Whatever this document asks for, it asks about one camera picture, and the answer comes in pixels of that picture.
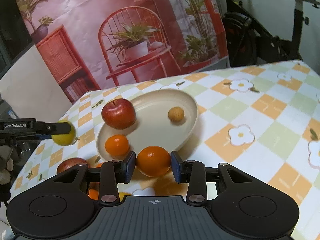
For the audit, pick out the checkered floral tablecloth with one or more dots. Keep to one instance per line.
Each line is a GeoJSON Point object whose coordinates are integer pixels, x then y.
{"type": "Point", "coordinates": [250, 120]}

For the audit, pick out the person's left hand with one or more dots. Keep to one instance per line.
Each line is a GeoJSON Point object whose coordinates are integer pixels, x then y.
{"type": "Point", "coordinates": [6, 165]}

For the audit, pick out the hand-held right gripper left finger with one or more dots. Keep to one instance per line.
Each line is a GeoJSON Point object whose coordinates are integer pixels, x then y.
{"type": "Point", "coordinates": [130, 165]}

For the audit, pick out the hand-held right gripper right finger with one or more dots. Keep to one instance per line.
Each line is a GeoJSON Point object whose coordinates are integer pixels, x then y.
{"type": "Point", "coordinates": [176, 166]}

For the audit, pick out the brown kiwi fruit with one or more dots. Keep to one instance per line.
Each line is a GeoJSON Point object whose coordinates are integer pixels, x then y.
{"type": "Point", "coordinates": [176, 114]}

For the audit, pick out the printed backdrop cloth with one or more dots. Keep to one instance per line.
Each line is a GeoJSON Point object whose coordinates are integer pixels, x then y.
{"type": "Point", "coordinates": [82, 17]}

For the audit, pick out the dark red apple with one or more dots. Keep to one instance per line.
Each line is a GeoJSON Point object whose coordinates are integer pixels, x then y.
{"type": "Point", "coordinates": [70, 165]}

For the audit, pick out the yellow lemon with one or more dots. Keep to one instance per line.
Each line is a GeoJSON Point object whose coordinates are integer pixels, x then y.
{"type": "Point", "coordinates": [122, 195]}
{"type": "Point", "coordinates": [65, 140]}

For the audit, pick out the beige round plate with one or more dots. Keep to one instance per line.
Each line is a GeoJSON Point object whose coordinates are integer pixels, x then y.
{"type": "Point", "coordinates": [155, 130]}

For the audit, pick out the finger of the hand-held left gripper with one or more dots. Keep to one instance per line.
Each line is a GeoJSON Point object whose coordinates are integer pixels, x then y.
{"type": "Point", "coordinates": [57, 128]}

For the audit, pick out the dark window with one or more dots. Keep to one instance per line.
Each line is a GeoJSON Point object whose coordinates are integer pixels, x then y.
{"type": "Point", "coordinates": [12, 17]}

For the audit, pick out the black exercise bike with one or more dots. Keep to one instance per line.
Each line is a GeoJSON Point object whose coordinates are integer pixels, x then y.
{"type": "Point", "coordinates": [240, 30]}

